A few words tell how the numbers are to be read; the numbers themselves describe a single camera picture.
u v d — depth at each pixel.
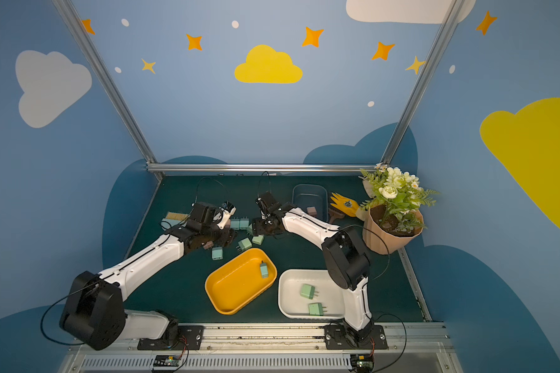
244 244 0.95
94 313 0.41
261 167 1.19
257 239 0.95
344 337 0.66
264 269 0.86
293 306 0.81
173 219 1.04
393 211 0.84
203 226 0.67
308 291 0.83
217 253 0.93
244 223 1.01
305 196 1.11
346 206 1.07
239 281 0.86
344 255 0.51
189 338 0.75
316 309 0.79
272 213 0.70
